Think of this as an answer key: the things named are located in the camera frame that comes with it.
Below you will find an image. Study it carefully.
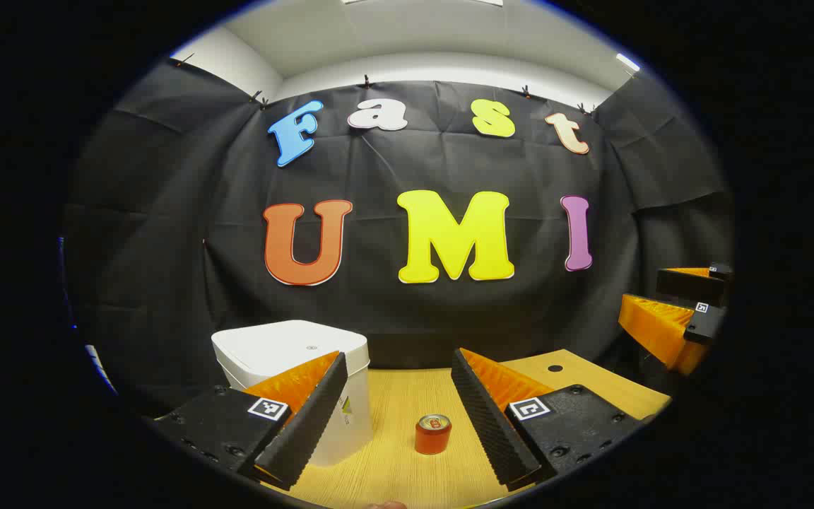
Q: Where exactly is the black backdrop cloth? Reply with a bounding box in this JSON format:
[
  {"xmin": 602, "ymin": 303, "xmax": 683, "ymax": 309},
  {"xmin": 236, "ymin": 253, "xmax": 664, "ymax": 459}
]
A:
[{"xmin": 61, "ymin": 60, "xmax": 736, "ymax": 418}]

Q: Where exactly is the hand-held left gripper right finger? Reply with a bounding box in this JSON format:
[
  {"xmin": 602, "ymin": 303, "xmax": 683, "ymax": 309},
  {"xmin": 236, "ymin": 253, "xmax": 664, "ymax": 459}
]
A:
[{"xmin": 451, "ymin": 348, "xmax": 647, "ymax": 493}]

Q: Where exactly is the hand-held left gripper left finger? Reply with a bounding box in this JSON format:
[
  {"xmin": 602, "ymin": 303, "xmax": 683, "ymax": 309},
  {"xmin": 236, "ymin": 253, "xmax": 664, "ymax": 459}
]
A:
[{"xmin": 147, "ymin": 351, "xmax": 349, "ymax": 492}]

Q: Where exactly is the wooden desktop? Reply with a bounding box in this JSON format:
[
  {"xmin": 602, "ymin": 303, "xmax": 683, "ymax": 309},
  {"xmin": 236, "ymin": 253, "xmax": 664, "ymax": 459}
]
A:
[{"xmin": 259, "ymin": 349, "xmax": 673, "ymax": 509}]

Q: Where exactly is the white desktop garbage bin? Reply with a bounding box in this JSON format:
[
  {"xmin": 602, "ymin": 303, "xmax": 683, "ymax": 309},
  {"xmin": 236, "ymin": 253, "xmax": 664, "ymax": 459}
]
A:
[{"xmin": 211, "ymin": 320, "xmax": 372, "ymax": 467}]

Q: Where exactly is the red pop can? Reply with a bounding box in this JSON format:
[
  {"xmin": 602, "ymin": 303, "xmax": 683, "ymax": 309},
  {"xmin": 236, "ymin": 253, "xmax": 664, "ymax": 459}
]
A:
[{"xmin": 415, "ymin": 414, "xmax": 453, "ymax": 455}]

